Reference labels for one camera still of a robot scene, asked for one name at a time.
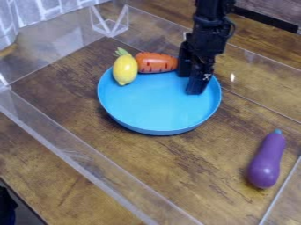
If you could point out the yellow toy lemon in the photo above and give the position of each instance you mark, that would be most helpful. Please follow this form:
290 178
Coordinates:
125 67

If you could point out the orange toy carrot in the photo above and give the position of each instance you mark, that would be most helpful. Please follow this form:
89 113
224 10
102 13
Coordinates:
156 62

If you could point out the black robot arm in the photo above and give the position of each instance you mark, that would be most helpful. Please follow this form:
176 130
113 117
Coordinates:
212 9

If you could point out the blue round plate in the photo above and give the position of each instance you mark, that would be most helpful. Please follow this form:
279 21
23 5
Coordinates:
155 106

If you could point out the clear acrylic enclosure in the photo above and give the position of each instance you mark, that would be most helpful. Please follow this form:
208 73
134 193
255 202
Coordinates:
85 171

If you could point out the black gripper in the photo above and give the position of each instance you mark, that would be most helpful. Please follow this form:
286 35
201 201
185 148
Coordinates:
208 40

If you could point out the purple toy eggplant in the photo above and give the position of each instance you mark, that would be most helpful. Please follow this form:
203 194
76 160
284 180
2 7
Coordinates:
264 167

